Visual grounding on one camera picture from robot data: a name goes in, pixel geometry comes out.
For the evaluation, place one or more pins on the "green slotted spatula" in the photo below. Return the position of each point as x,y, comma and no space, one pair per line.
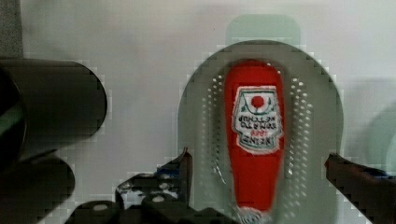
10,118

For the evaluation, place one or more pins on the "red felt ketchup bottle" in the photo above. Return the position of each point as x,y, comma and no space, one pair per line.
255,127

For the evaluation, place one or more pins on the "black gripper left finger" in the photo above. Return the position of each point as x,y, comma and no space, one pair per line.
173,179

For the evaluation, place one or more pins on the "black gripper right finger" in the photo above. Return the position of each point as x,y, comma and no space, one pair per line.
371,191

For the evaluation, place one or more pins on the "black pot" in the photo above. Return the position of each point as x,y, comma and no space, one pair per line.
62,103

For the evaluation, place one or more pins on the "black round container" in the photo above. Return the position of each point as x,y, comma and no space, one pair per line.
32,190

